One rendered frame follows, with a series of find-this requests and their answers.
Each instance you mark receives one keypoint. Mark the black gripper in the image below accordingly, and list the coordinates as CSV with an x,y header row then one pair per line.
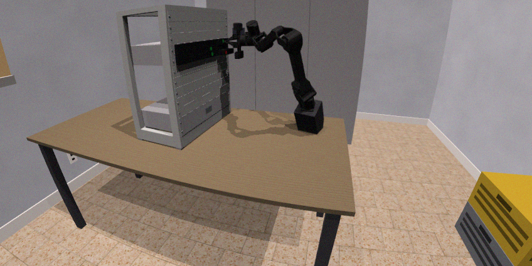
x,y
242,40

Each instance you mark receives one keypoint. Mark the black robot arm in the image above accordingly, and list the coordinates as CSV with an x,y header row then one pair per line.
x,y
292,43

